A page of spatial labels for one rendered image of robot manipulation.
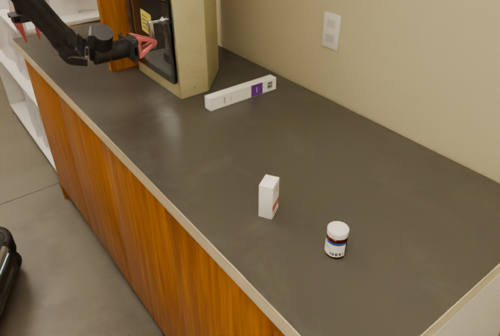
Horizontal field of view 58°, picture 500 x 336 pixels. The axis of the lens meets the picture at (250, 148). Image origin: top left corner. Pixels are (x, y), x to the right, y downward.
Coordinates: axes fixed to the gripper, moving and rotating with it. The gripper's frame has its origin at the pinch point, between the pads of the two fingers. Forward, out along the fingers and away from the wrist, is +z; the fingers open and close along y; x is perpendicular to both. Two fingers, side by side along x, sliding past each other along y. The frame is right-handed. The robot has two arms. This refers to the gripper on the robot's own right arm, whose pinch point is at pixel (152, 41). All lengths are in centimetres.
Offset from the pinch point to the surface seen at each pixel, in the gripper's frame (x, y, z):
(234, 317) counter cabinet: 44, -72, -21
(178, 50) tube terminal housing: 3.0, -5.2, 6.1
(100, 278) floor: 114, 26, -29
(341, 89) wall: 17, -38, 49
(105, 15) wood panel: -1.7, 31.7, -2.8
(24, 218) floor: 113, 91, -46
